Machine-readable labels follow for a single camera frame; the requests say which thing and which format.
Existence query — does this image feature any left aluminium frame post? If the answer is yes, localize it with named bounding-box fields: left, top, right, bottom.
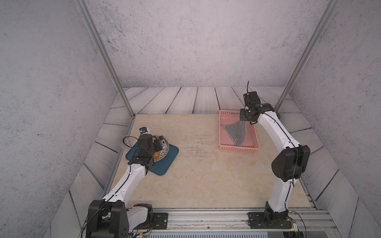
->
left=74, top=0, right=136, bottom=119

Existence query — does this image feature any pink plastic basket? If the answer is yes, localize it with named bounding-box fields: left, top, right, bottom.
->
left=219, top=110, right=260, bottom=153

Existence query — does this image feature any grey striped square dishcloth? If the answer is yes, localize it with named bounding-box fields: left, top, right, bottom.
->
left=222, top=121, right=247, bottom=146

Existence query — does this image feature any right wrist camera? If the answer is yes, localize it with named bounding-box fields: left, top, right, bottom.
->
left=243, top=91, right=261, bottom=108

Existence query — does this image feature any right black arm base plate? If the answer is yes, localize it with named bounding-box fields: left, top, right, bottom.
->
left=247, top=212, right=293, bottom=230

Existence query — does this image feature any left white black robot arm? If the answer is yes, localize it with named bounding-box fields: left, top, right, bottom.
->
left=80, top=132, right=168, bottom=238

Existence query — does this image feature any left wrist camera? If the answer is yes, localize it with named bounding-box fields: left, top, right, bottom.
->
left=140, top=127, right=150, bottom=135

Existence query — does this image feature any teal rubber mat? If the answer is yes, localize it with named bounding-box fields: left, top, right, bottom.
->
left=125, top=139, right=180, bottom=177

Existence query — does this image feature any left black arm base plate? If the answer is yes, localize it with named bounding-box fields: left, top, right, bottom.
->
left=134, top=212, right=168, bottom=230

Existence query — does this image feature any patterned round plate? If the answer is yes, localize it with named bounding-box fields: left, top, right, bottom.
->
left=153, top=138, right=169, bottom=162

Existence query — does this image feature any aluminium frame post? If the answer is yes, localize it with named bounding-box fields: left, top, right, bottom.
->
left=74, top=0, right=136, bottom=119
left=275, top=0, right=340, bottom=113

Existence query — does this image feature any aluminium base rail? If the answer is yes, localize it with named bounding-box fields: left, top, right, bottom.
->
left=142, top=207, right=341, bottom=238

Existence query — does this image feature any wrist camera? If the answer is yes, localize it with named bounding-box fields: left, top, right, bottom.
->
left=140, top=127, right=150, bottom=135
left=243, top=91, right=261, bottom=108

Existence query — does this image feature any right aluminium frame post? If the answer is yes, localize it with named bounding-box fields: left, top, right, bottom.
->
left=275, top=0, right=340, bottom=113

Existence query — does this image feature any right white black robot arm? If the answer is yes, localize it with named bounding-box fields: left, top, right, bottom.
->
left=240, top=103, right=311, bottom=225

